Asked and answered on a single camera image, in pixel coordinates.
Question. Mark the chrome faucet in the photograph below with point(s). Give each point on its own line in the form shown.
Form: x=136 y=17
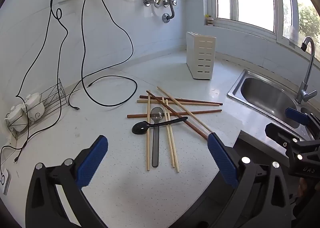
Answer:
x=303 y=90

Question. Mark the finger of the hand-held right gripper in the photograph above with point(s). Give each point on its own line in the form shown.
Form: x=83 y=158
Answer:
x=280 y=134
x=296 y=116

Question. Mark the stainless steel sink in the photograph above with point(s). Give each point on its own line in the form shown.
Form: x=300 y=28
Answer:
x=265 y=98

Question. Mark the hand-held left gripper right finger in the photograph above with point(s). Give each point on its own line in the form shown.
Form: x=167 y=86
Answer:
x=222 y=160

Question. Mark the black spoon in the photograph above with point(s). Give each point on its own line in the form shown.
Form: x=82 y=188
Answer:
x=140 y=128

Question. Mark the small white device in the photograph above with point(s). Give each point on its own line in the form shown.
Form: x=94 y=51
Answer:
x=5 y=183

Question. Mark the chrome wall flange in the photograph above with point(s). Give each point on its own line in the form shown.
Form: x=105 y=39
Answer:
x=165 y=18

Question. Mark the white slotted utensil holder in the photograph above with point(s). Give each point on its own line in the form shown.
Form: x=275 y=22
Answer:
x=200 y=55

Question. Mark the chrome valve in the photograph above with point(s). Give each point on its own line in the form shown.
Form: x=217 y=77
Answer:
x=166 y=3
x=150 y=2

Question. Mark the small bottle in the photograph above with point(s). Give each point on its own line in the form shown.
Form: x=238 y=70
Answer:
x=209 y=21

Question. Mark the white ceramic jar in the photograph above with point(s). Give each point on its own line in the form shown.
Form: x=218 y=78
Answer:
x=17 y=119
x=33 y=106

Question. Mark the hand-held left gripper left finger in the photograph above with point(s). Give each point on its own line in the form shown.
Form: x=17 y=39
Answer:
x=92 y=160

